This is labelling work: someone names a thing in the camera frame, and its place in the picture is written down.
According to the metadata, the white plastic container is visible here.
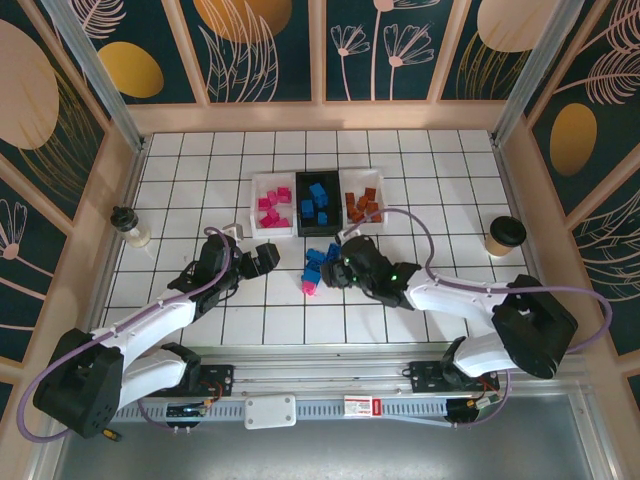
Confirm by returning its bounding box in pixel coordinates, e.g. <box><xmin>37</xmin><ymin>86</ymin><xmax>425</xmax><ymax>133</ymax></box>
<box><xmin>249</xmin><ymin>172</ymin><xmax>298</xmax><ymax>239</ymax></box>
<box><xmin>338</xmin><ymin>169</ymin><xmax>388</xmax><ymax>229</ymax></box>

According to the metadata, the black plastic container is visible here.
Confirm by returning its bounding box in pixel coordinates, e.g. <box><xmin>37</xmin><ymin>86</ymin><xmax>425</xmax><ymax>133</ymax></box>
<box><xmin>294</xmin><ymin>170</ymin><xmax>344</xmax><ymax>238</ymax></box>

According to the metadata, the glass bottle black cap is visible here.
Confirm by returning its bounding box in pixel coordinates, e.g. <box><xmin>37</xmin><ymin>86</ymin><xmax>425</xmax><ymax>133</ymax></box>
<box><xmin>109</xmin><ymin>205</ymin><xmax>153</xmax><ymax>249</ymax></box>

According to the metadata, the red white label sticker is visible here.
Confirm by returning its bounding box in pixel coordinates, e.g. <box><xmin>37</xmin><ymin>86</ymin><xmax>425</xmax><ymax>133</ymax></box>
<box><xmin>343</xmin><ymin>395</ymin><xmax>383</xmax><ymax>418</ymax></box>

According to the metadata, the paper coffee cup black lid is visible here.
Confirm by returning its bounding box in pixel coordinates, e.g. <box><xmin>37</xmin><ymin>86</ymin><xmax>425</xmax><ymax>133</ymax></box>
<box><xmin>484</xmin><ymin>215</ymin><xmax>528</xmax><ymax>259</ymax></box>

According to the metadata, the white plastic box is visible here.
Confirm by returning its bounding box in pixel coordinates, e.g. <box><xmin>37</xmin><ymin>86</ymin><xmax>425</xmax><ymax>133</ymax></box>
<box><xmin>243</xmin><ymin>393</ymin><xmax>298</xmax><ymax>431</ymax></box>

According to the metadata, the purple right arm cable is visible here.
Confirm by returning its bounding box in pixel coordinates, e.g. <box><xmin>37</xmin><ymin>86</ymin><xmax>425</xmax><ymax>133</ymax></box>
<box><xmin>342</xmin><ymin>207</ymin><xmax>614</xmax><ymax>432</ymax></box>

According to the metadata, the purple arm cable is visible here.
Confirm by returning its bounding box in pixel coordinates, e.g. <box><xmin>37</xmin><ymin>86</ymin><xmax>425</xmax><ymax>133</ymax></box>
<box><xmin>17</xmin><ymin>227</ymin><xmax>240</xmax><ymax>445</ymax></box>
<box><xmin>342</xmin><ymin>207</ymin><xmax>614</xmax><ymax>432</ymax></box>

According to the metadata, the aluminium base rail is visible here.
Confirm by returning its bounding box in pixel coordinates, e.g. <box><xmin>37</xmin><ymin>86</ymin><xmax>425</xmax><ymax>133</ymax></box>
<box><xmin>99</xmin><ymin>347</ymin><xmax>594</xmax><ymax>404</ymax></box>

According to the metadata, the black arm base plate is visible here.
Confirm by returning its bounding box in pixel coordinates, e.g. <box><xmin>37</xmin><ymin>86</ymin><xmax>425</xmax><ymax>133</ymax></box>
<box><xmin>399</xmin><ymin>359</ymin><xmax>501</xmax><ymax>397</ymax></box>
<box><xmin>149</xmin><ymin>363</ymin><xmax>237</xmax><ymax>400</ymax></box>

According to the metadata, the grey slotted cable duct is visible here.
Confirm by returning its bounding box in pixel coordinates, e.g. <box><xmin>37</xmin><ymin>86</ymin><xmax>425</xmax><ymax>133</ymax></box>
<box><xmin>112</xmin><ymin>401</ymin><xmax>454</xmax><ymax>425</ymax></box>

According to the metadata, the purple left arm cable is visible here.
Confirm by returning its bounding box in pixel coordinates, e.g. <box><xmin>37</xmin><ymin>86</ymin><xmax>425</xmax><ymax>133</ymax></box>
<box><xmin>17</xmin><ymin>227</ymin><xmax>240</xmax><ymax>445</ymax></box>

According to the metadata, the aluminium corner post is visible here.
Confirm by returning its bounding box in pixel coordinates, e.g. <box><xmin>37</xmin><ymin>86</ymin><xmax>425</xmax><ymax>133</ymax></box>
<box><xmin>40</xmin><ymin>0</ymin><xmax>150</xmax><ymax>152</ymax></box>
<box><xmin>490</xmin><ymin>0</ymin><xmax>600</xmax><ymax>147</ymax></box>

